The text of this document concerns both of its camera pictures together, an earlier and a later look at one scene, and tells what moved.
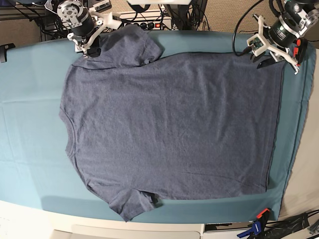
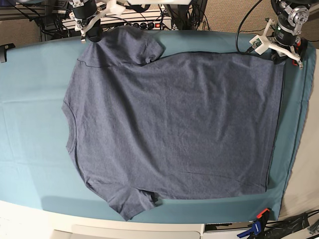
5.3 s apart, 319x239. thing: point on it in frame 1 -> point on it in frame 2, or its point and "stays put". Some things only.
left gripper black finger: x=95 y=51 -> x=94 y=34
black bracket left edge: x=3 y=49 stays put
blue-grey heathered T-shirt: x=140 y=124 stays put
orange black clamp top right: x=301 y=44 stays put
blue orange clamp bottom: x=258 y=227 stays put
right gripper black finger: x=265 y=62 -> x=276 y=58
